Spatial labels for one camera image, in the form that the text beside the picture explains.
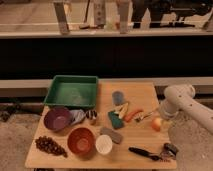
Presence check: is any black handled brush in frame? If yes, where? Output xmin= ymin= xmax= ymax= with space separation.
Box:
xmin=128 ymin=147 xmax=170 ymax=162

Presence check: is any white round cup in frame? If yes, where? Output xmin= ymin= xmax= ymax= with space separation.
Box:
xmin=95 ymin=135 xmax=113 ymax=155

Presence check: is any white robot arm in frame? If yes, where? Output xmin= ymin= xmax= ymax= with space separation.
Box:
xmin=158 ymin=84 xmax=213 ymax=134

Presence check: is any red bowl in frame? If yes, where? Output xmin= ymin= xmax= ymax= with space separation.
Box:
xmin=67 ymin=127 xmax=95 ymax=156

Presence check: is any bunch of dark grapes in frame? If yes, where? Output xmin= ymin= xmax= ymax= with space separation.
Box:
xmin=35 ymin=136 xmax=68 ymax=158

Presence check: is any yellow banana piece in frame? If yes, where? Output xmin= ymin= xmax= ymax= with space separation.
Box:
xmin=115 ymin=102 xmax=129 ymax=119

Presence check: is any dark small object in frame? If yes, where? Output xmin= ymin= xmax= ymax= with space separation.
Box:
xmin=164 ymin=143 xmax=179 ymax=155

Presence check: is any orange carrot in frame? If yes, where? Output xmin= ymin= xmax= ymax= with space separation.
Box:
xmin=124 ymin=109 xmax=143 ymax=122

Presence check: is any green sponge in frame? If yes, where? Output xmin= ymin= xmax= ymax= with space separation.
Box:
xmin=108 ymin=111 xmax=124 ymax=129

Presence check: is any red yellow apple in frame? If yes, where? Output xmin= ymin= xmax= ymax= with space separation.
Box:
xmin=151 ymin=117 xmax=162 ymax=132

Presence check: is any grey crumpled cloth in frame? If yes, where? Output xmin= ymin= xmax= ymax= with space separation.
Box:
xmin=70 ymin=109 xmax=86 ymax=125

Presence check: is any green plastic tray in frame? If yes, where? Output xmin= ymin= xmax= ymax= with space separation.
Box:
xmin=44 ymin=75 xmax=98 ymax=109

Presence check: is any purple bowl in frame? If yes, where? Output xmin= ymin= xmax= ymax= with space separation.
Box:
xmin=44 ymin=106 xmax=72 ymax=131

